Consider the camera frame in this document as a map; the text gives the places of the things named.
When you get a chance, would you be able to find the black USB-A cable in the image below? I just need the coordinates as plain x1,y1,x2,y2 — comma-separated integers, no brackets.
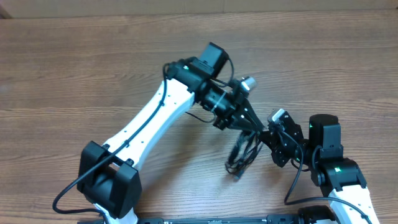
225,129,265,180

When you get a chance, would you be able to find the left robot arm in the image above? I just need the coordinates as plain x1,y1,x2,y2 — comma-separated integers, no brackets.
77,42,264,223

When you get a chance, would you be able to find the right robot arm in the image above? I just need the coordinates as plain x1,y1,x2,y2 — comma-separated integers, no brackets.
260,109,379,223

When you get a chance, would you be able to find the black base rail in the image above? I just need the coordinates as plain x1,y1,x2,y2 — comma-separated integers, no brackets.
77,205,340,224

